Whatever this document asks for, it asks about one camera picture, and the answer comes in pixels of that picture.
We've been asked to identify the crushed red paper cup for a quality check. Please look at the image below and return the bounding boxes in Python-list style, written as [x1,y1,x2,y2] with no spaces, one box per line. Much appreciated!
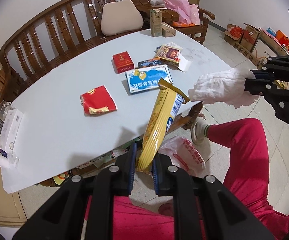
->
[80,85,117,115]

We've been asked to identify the white tissue paper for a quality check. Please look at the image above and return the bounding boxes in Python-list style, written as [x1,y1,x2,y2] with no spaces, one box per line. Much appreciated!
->
[188,68,259,109]

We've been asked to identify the long white box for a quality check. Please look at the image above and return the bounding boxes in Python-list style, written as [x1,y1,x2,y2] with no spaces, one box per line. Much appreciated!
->
[0,109,23,159]

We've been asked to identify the small tan carton box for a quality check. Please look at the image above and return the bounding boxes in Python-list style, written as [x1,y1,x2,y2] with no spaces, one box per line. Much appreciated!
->
[161,22,176,37]

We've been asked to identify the red cigarette pack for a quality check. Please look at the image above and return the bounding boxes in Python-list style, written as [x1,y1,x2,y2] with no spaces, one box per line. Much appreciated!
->
[113,51,135,74]

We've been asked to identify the person's right leg red trousers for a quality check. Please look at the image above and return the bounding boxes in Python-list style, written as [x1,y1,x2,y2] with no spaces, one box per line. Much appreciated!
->
[206,118,289,239]

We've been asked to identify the yellow snack wrapper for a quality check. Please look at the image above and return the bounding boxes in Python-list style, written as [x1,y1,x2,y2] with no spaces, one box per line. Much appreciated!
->
[137,78,190,171]

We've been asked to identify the white blue small box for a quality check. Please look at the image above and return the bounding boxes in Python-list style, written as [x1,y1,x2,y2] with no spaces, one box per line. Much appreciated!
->
[155,42,183,52]

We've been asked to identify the pink plastic bag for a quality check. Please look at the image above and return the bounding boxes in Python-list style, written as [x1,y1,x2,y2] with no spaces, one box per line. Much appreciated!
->
[163,0,201,28]

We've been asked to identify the wooden armchair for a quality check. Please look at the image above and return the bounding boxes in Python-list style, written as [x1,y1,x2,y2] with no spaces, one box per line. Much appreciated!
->
[139,0,215,44]

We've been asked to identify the brown patterned snack box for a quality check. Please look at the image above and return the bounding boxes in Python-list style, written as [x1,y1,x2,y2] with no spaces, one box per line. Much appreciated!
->
[155,45,191,72]

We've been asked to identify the beige right slipper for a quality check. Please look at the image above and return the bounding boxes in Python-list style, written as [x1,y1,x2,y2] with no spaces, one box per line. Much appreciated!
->
[190,114,209,145]

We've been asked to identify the white table with wooden frame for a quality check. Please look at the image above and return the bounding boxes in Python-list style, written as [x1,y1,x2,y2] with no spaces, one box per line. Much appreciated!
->
[1,30,229,193]

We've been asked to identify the glass mug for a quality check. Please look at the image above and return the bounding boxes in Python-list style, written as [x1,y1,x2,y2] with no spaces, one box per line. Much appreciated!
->
[0,100,14,121]

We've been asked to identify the white red plastic trash bag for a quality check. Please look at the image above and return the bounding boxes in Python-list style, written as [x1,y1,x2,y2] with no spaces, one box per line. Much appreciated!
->
[158,136,206,177]

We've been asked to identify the beige cushion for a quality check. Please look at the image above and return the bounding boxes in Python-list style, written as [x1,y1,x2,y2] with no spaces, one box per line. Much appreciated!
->
[101,0,144,36]

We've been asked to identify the cardboard boxes on floor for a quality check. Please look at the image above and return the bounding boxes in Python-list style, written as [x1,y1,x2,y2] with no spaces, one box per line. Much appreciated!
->
[224,24,289,68]

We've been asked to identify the wooden slatted bench sofa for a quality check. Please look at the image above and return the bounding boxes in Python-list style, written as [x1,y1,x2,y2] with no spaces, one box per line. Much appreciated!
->
[0,0,149,103]

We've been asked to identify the blue white medicine box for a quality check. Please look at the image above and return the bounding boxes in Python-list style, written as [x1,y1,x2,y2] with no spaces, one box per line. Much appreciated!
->
[126,64,173,94]

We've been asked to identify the tall green milk carton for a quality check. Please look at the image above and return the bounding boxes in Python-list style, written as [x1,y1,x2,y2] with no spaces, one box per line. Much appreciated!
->
[150,9,162,37]

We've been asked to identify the black orange gel-ball box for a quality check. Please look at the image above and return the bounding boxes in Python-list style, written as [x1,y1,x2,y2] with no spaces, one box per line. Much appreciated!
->
[138,57,163,68]

